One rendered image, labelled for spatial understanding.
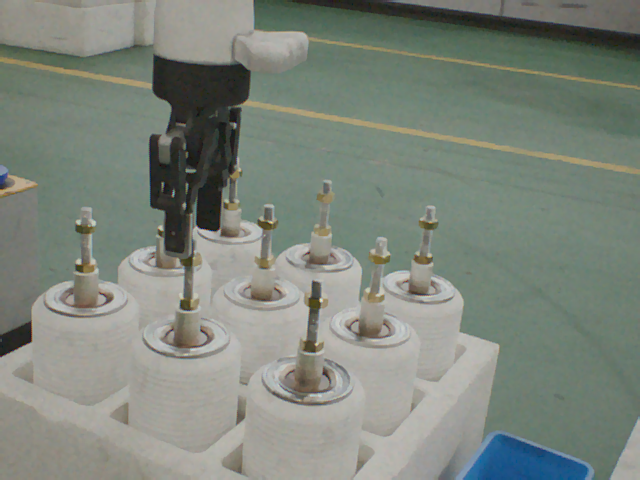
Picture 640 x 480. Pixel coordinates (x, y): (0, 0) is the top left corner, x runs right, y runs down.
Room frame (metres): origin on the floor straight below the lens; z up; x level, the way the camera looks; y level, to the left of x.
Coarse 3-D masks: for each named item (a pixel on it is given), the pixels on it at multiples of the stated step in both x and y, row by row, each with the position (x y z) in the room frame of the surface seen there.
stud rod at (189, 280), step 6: (192, 252) 0.66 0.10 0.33; (186, 270) 0.66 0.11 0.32; (192, 270) 0.66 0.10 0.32; (186, 276) 0.66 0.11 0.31; (192, 276) 0.66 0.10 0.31; (186, 282) 0.66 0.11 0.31; (192, 282) 0.66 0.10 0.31; (186, 288) 0.66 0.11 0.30; (192, 288) 0.66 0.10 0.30; (186, 294) 0.66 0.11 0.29; (192, 294) 0.66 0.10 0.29
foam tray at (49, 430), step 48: (0, 384) 0.67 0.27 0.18; (240, 384) 0.72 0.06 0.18; (432, 384) 0.75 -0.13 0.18; (480, 384) 0.81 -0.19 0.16; (0, 432) 0.66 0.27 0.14; (48, 432) 0.64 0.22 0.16; (96, 432) 0.62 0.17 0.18; (240, 432) 0.64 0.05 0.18; (432, 432) 0.68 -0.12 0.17; (480, 432) 0.84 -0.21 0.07
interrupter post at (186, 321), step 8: (176, 304) 0.67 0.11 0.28; (176, 312) 0.66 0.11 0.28; (184, 312) 0.66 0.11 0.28; (192, 312) 0.66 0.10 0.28; (176, 320) 0.66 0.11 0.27; (184, 320) 0.65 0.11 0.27; (192, 320) 0.66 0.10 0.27; (176, 328) 0.66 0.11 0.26; (184, 328) 0.66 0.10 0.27; (192, 328) 0.66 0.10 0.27; (176, 336) 0.66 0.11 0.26; (184, 336) 0.66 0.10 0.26; (192, 336) 0.66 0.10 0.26
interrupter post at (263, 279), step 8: (256, 272) 0.76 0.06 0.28; (264, 272) 0.76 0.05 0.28; (272, 272) 0.77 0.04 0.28; (256, 280) 0.76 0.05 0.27; (264, 280) 0.76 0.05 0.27; (272, 280) 0.77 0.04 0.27; (256, 288) 0.76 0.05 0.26; (264, 288) 0.76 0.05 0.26; (272, 288) 0.77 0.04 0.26; (256, 296) 0.76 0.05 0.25; (264, 296) 0.76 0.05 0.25; (272, 296) 0.77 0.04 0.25
